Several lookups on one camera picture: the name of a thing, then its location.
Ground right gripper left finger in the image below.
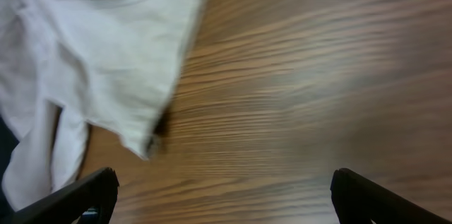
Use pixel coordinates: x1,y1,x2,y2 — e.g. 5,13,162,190
10,167,119,224

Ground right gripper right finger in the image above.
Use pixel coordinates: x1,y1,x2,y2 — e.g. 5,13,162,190
330,168,451,224

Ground beige khaki shorts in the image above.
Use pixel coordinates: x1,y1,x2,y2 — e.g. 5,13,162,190
1,0,205,211

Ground black garment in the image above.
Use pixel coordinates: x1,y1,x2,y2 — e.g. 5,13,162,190
0,119,18,218

